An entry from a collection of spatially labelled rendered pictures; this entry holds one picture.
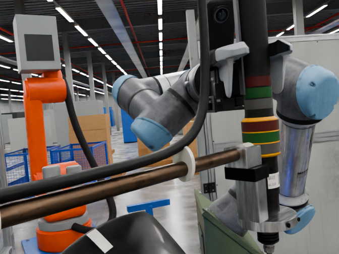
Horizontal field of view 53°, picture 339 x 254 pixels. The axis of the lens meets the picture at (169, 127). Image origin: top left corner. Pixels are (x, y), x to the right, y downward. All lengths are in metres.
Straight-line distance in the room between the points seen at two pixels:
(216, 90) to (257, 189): 0.14
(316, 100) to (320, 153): 1.78
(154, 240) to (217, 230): 0.68
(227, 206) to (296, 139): 0.37
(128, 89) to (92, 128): 7.65
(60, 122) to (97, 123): 3.02
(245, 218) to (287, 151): 0.56
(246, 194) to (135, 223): 0.17
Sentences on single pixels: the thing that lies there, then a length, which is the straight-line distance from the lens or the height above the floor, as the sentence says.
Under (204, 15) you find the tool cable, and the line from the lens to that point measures 0.35.
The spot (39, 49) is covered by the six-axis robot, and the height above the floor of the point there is 2.38.
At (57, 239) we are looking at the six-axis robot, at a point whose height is 0.19.
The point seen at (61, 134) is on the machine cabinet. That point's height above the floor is 1.06.
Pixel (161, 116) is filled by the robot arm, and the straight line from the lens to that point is 0.62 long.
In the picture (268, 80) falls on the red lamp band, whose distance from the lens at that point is 0.41.
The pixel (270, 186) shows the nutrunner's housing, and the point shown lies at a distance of 0.41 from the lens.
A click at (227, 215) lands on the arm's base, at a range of 1.15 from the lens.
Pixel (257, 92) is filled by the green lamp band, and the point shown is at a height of 1.58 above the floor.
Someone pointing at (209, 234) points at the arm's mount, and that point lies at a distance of 1.15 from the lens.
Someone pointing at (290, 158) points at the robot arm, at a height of 1.41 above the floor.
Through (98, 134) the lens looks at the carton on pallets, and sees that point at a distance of 8.36.
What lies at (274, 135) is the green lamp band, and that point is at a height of 1.53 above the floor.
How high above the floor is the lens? 1.57
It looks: 3 degrees down
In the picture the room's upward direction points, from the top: 5 degrees counter-clockwise
